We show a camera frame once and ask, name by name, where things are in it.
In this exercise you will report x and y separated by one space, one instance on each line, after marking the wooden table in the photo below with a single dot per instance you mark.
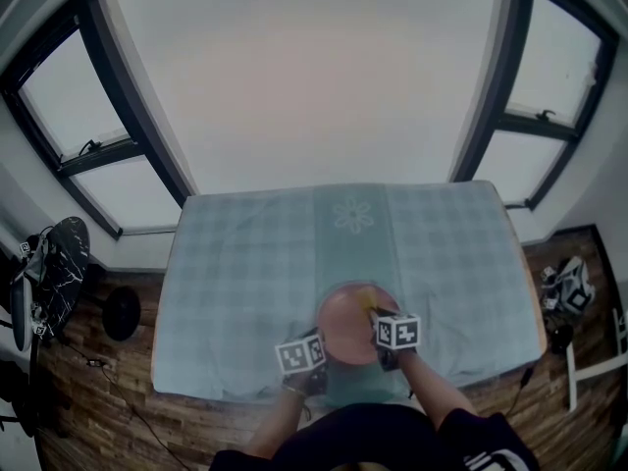
543 342

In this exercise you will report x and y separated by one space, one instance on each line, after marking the yellow sponge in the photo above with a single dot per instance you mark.
368 296

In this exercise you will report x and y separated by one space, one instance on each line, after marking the black framed window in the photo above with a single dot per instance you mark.
130 116
500 91

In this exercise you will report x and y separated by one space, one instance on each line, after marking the white frame stand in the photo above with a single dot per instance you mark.
589 372

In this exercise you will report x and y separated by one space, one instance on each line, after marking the checkered blue-green tablecloth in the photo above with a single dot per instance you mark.
245 273

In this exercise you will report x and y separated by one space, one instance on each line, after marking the person's left forearm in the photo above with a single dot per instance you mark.
275 422

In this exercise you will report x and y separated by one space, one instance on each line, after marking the black marble round side table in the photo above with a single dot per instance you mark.
64 273

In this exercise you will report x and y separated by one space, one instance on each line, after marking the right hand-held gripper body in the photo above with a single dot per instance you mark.
398 334

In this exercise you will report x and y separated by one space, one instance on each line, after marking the spare hand-held gripper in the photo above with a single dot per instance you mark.
571 287

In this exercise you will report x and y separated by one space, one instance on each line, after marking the black round stand base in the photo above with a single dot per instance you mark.
121 313

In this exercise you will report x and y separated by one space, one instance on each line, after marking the person's right forearm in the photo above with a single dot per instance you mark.
436 390

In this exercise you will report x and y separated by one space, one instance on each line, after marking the pink round plate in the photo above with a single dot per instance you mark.
343 324

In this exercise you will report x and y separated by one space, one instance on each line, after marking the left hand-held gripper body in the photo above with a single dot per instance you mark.
300 356

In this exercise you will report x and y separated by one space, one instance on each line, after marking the black small round object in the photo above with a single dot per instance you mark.
562 337

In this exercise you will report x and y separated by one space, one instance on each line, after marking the black shirt with white stripes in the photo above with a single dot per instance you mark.
363 439

